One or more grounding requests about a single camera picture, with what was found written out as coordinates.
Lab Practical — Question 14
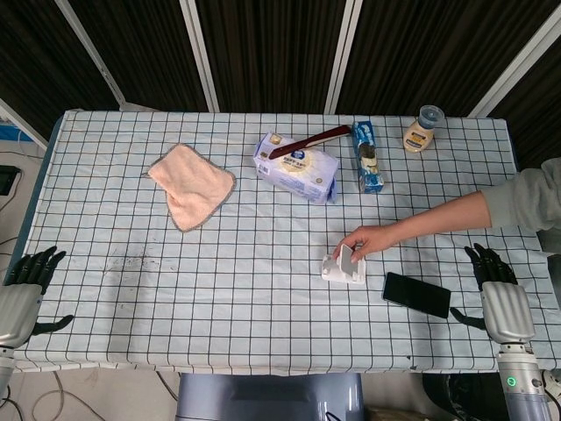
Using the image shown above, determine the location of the black device on floor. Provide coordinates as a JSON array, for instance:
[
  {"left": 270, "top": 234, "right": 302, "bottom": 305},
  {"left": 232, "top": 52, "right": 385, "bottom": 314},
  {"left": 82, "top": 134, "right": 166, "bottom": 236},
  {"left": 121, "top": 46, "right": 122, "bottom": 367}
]
[{"left": 0, "top": 165, "right": 21, "bottom": 196}]

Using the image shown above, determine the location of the blue cookie box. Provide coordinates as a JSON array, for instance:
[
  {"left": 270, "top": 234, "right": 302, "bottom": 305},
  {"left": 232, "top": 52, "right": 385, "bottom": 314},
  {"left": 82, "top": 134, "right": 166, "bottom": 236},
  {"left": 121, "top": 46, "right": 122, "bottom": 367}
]
[{"left": 352, "top": 121, "right": 386, "bottom": 196}]

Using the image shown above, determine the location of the mayonnaise bottle with blue cap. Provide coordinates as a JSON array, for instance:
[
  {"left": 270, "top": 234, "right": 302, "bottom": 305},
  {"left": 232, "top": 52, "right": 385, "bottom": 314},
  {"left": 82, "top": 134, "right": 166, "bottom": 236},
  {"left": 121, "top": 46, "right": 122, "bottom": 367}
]
[{"left": 402, "top": 104, "right": 447, "bottom": 155}]

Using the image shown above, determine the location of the grey floor cable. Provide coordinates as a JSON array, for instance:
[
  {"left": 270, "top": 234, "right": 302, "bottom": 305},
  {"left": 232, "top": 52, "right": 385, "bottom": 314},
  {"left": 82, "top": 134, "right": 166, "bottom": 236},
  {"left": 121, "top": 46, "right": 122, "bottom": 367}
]
[{"left": 30, "top": 372, "right": 106, "bottom": 421}]

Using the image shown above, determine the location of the robot left five-finger hand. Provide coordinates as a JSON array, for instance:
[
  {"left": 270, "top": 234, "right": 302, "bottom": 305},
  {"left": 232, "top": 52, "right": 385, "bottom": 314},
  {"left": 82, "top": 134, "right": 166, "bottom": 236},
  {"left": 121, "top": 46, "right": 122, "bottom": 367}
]
[{"left": 0, "top": 245, "right": 75, "bottom": 350}]

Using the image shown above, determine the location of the white folding phone stand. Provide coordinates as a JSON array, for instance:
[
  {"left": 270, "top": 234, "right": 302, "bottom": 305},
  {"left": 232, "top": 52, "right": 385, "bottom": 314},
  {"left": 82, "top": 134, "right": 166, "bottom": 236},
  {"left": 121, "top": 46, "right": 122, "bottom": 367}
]
[{"left": 321, "top": 244, "right": 367, "bottom": 287}]

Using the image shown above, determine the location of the pink towel with grey edge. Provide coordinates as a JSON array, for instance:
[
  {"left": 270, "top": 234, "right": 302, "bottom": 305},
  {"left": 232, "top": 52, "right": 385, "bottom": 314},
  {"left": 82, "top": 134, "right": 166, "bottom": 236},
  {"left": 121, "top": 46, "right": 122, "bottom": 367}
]
[{"left": 146, "top": 143, "right": 238, "bottom": 232}]

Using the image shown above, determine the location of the blue grey robot torso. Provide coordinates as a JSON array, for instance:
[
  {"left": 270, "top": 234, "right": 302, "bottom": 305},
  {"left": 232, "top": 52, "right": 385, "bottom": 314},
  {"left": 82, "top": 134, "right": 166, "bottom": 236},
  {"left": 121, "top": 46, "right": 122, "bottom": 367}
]
[{"left": 174, "top": 372, "right": 365, "bottom": 421}]

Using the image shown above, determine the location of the person's right hand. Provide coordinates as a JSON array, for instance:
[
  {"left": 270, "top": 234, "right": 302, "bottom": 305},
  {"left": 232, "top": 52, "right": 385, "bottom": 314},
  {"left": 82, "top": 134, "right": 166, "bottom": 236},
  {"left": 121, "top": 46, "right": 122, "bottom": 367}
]
[{"left": 331, "top": 225, "right": 400, "bottom": 264}]

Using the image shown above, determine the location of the person's right forearm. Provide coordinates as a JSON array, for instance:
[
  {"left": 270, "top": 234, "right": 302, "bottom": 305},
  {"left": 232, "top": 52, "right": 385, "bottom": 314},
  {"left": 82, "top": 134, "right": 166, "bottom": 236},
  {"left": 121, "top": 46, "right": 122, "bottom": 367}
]
[{"left": 392, "top": 190, "right": 494, "bottom": 249}]

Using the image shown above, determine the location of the white screen frame post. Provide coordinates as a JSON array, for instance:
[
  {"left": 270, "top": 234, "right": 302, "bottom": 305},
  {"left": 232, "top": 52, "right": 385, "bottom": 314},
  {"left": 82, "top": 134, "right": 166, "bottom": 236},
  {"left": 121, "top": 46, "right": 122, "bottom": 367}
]
[
  {"left": 54, "top": 0, "right": 126, "bottom": 106},
  {"left": 466, "top": 8, "right": 561, "bottom": 118},
  {"left": 326, "top": 0, "right": 360, "bottom": 113},
  {"left": 0, "top": 98, "right": 49, "bottom": 148},
  {"left": 179, "top": 0, "right": 220, "bottom": 111}
]

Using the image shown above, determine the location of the robot right five-finger hand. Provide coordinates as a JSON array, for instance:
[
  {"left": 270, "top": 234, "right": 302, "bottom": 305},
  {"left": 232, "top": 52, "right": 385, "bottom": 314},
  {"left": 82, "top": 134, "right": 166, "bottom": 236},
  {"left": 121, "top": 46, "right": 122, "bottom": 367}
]
[{"left": 450, "top": 243, "right": 536, "bottom": 344}]

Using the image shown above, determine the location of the white black checked tablecloth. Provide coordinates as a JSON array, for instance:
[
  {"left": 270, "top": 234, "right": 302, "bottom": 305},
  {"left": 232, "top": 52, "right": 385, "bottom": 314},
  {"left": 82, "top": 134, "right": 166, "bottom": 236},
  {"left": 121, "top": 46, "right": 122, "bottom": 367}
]
[{"left": 6, "top": 109, "right": 561, "bottom": 376}]

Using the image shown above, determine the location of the black smartphone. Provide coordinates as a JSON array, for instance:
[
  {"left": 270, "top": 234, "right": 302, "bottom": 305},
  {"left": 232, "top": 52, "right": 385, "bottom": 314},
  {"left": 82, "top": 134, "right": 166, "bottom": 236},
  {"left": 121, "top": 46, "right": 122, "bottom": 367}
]
[{"left": 381, "top": 271, "right": 452, "bottom": 320}]

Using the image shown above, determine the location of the dark red box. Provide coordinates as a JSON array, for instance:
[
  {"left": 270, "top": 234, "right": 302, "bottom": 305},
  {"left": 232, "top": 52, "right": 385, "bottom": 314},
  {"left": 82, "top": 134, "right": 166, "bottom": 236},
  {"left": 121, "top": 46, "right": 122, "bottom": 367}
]
[{"left": 268, "top": 125, "right": 352, "bottom": 160}]

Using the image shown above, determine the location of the black bag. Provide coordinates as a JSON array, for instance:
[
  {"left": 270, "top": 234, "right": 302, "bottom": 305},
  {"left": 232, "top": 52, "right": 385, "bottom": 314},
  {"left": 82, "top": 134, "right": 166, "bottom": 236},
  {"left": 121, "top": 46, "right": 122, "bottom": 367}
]
[{"left": 423, "top": 372, "right": 503, "bottom": 417}]

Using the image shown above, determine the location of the purple tissue pack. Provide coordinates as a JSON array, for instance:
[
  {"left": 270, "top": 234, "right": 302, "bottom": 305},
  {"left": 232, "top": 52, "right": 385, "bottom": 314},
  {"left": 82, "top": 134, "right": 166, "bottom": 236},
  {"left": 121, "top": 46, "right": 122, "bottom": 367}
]
[{"left": 252, "top": 132, "right": 342, "bottom": 205}]

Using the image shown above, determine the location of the grey sweatshirt sleeve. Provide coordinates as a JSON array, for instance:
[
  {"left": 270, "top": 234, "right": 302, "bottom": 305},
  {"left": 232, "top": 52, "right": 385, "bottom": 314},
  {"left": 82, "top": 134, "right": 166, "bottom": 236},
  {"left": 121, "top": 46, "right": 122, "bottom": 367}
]
[{"left": 481, "top": 157, "right": 561, "bottom": 233}]

